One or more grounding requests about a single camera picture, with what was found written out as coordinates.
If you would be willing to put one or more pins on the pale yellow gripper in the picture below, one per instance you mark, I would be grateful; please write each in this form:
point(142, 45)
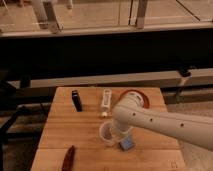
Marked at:
point(121, 136)

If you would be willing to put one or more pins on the white ceramic cup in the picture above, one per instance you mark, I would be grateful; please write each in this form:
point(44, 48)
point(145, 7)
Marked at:
point(105, 134)

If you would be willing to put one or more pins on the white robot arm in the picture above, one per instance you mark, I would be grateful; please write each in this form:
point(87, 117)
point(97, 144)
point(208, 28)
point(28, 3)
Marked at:
point(132, 109)

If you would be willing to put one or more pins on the blue sponge block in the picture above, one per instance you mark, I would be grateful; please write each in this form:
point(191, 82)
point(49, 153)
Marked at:
point(127, 143)

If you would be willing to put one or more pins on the white tube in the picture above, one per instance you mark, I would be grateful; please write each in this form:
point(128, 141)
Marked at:
point(106, 102)

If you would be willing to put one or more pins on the orange bowl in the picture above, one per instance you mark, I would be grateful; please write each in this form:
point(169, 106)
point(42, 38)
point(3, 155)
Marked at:
point(140, 97)

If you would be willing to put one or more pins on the black rectangular block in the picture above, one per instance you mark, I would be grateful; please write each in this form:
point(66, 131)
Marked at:
point(76, 100)

